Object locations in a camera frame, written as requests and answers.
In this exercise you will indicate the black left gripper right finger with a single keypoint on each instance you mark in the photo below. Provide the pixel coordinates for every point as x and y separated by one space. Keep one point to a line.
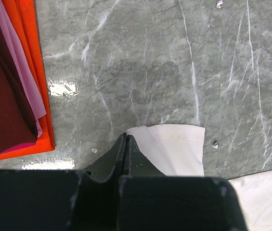
152 201

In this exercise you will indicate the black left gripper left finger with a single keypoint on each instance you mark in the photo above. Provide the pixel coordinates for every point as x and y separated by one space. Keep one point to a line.
62 200

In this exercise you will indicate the white t shirt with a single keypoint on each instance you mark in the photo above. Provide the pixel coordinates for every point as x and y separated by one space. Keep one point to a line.
177 150

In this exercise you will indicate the pink folded shirt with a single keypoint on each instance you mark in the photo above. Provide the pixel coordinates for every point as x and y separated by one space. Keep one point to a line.
19 146

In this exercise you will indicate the dark red folded shirt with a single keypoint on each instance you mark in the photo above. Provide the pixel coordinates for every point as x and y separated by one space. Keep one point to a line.
17 122

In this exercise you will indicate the orange folded shirt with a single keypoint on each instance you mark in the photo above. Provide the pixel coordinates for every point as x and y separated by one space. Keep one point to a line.
23 17

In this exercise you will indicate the lilac folded shirt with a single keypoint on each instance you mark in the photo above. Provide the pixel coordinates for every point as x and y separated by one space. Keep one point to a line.
16 50

